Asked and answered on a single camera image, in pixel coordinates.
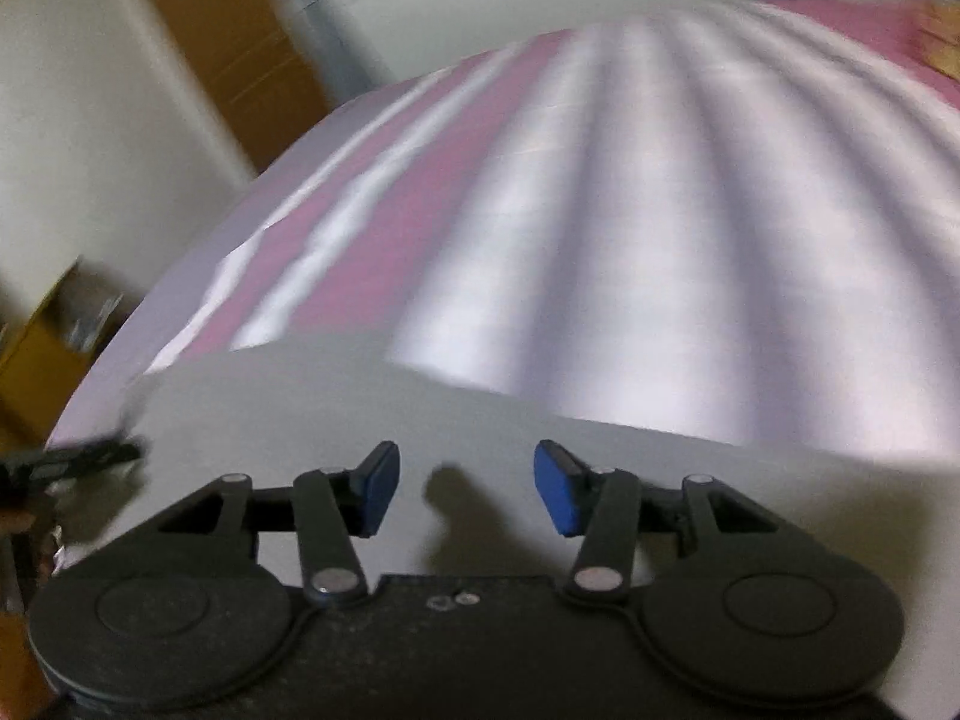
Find grey pants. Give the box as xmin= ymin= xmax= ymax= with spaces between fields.
xmin=52 ymin=333 xmax=958 ymax=718

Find pink grey striped bedsheet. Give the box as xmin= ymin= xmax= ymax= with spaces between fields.
xmin=53 ymin=0 xmax=958 ymax=463

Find grey left curtain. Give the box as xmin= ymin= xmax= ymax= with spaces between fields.
xmin=272 ymin=0 xmax=395 ymax=106

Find colourful red yellow blanket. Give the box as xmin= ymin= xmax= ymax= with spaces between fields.
xmin=910 ymin=0 xmax=960 ymax=80

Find brown wooden door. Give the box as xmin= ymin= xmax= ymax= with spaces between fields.
xmin=153 ymin=0 xmax=331 ymax=172

